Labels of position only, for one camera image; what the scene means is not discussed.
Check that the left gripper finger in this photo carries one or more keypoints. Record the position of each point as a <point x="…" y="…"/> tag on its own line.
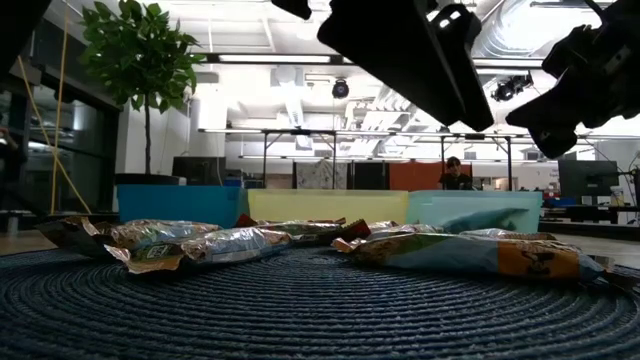
<point x="470" y="75"/>
<point x="390" y="50"/>

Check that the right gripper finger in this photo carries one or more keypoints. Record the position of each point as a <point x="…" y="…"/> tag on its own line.
<point x="545" y="105"/>
<point x="555" y="119"/>

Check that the blue-wrapper granola bar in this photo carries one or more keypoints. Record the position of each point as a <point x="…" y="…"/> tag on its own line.
<point x="480" y="220"/>

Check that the orange-end chewy granola bar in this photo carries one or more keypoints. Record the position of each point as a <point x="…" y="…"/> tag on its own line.
<point x="225" y="250"/>
<point x="65" y="235"/>
<point x="160" y="231"/>
<point x="450" y="257"/>
<point x="500" y="234"/>

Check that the round pendant lamp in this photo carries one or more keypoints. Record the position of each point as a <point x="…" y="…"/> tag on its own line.
<point x="307" y="31"/>

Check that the black track spotlight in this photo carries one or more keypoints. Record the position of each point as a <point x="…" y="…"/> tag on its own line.
<point x="510" y="89"/>

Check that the long ceiling light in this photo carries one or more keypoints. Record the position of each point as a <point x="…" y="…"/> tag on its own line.
<point x="274" y="58"/>

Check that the dark flat monitor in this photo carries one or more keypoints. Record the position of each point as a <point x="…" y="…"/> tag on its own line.
<point x="587" y="177"/>

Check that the black desk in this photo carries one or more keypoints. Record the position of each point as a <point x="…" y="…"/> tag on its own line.
<point x="590" y="212"/>

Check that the person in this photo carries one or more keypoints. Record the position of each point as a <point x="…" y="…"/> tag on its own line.
<point x="455" y="180"/>

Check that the orange partition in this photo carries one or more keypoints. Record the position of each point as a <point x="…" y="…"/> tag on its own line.
<point x="415" y="176"/>

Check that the black panel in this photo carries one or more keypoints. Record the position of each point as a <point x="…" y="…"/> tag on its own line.
<point x="370" y="176"/>

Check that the green plastic bin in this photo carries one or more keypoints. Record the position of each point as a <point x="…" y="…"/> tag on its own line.
<point x="450" y="202"/>

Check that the patterned gray panel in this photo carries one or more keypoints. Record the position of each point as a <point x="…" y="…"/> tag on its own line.
<point x="320" y="175"/>

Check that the green leafy plant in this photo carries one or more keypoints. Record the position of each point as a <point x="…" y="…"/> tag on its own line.
<point x="140" y="55"/>

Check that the yellow plastic bin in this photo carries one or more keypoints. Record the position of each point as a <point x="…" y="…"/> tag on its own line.
<point x="325" y="205"/>

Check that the black monitor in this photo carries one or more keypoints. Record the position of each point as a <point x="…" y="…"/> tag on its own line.
<point x="197" y="171"/>

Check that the blue plastic bin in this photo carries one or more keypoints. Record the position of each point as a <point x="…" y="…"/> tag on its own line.
<point x="180" y="205"/>

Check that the round dark woven mat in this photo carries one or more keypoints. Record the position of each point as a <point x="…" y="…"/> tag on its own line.
<point x="300" y="310"/>

